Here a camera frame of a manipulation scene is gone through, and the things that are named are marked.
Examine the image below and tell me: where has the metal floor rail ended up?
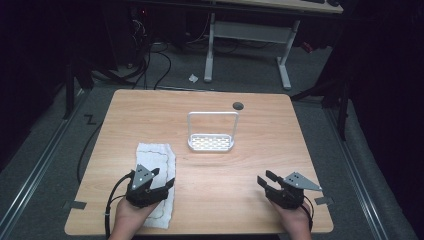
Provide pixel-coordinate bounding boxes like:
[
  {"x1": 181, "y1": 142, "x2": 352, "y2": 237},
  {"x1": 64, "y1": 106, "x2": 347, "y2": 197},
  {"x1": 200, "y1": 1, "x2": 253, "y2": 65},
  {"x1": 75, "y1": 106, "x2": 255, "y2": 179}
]
[
  {"x1": 324, "y1": 108, "x2": 389, "y2": 240},
  {"x1": 0, "y1": 89, "x2": 86, "y2": 236}
]

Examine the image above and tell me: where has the white wire rack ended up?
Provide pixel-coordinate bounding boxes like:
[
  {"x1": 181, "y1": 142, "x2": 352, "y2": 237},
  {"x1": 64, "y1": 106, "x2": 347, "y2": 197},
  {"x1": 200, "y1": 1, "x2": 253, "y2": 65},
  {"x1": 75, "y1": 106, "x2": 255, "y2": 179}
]
[{"x1": 186, "y1": 110, "x2": 241, "y2": 153}]

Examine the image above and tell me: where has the person's right hand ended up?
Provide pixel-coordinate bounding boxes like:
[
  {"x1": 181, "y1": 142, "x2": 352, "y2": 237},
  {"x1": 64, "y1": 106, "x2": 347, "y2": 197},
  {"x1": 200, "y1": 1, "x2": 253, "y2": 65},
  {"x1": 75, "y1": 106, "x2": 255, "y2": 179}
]
[{"x1": 270, "y1": 199, "x2": 313, "y2": 234}]

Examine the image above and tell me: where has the bundle of black floor cables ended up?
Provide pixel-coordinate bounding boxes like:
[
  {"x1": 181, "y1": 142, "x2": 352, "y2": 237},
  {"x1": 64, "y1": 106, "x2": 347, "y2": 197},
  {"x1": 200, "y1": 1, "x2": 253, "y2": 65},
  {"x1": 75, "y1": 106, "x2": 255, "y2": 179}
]
[{"x1": 93, "y1": 13, "x2": 173, "y2": 91}]

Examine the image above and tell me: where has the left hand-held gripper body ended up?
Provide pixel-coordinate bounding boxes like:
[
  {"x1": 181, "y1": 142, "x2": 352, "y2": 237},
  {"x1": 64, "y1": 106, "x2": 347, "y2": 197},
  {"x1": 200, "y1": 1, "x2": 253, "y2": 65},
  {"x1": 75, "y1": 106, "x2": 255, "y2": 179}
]
[{"x1": 125, "y1": 163, "x2": 168, "y2": 209}]

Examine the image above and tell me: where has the person's left hand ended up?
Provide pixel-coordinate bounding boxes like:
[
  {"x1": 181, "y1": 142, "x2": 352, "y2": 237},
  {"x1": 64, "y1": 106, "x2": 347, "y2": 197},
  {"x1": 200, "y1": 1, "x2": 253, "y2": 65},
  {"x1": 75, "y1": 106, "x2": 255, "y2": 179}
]
[{"x1": 114, "y1": 196, "x2": 161, "y2": 233}]

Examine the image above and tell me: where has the white towel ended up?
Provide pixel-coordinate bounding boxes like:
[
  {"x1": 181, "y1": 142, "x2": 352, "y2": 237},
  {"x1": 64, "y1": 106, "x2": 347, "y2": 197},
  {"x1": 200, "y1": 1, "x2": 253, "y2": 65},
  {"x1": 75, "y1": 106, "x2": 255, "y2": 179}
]
[{"x1": 134, "y1": 142, "x2": 177, "y2": 230}]

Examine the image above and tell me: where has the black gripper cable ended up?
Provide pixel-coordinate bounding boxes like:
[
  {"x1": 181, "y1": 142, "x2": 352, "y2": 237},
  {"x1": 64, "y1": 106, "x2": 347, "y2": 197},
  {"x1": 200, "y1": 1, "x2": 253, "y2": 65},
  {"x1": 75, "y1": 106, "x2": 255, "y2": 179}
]
[
  {"x1": 104, "y1": 171, "x2": 135, "y2": 240},
  {"x1": 301, "y1": 194, "x2": 315, "y2": 232}
]

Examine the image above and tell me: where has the thin black floor cable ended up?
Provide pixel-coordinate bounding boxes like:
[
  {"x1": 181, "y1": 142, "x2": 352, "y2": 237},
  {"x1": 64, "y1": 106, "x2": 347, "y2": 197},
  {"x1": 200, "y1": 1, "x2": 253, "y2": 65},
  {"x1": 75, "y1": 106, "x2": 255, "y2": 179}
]
[{"x1": 76, "y1": 122, "x2": 103, "y2": 185}]

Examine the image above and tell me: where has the white-legged wooden desk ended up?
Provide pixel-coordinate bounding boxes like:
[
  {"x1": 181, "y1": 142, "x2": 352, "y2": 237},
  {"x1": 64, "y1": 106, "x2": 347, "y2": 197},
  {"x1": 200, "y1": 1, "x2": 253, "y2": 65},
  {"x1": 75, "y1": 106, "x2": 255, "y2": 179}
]
[{"x1": 203, "y1": 0, "x2": 344, "y2": 91}]

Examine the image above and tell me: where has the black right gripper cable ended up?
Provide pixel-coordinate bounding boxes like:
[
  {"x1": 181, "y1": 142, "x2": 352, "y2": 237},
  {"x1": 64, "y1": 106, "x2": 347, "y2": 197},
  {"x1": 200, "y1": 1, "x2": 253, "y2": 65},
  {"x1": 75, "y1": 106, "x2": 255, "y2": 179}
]
[{"x1": 301, "y1": 194, "x2": 315, "y2": 232}]

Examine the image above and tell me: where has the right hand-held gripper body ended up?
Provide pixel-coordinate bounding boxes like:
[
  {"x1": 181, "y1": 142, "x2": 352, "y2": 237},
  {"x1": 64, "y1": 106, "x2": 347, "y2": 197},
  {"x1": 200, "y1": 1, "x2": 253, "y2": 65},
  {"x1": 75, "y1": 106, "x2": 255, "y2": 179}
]
[{"x1": 264, "y1": 171, "x2": 324, "y2": 211}]

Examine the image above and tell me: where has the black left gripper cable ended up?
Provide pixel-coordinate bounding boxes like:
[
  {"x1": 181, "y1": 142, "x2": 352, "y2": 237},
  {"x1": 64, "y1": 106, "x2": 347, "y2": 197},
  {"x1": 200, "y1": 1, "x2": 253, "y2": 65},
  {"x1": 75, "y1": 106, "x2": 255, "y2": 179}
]
[{"x1": 104, "y1": 171, "x2": 135, "y2": 240}]

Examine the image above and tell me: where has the black metal stand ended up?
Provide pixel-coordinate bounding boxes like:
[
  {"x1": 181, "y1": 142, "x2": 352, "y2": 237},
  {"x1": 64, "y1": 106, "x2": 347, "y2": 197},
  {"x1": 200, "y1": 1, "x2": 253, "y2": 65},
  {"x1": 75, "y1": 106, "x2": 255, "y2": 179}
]
[
  {"x1": 62, "y1": 61, "x2": 77, "y2": 120},
  {"x1": 335, "y1": 79, "x2": 350, "y2": 142}
]

